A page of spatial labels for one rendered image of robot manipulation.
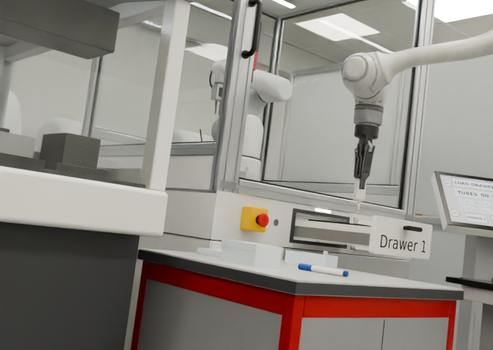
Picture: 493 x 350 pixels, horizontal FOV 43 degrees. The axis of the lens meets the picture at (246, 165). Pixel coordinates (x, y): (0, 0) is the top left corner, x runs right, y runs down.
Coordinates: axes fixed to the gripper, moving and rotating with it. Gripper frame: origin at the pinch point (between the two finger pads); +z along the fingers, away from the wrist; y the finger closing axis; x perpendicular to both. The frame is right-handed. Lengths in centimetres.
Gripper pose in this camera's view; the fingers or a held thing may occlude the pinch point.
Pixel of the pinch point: (359, 189)
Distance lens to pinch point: 197.0
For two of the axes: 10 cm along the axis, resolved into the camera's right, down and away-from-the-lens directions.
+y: -1.3, 0.8, 9.9
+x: -9.8, -1.4, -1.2
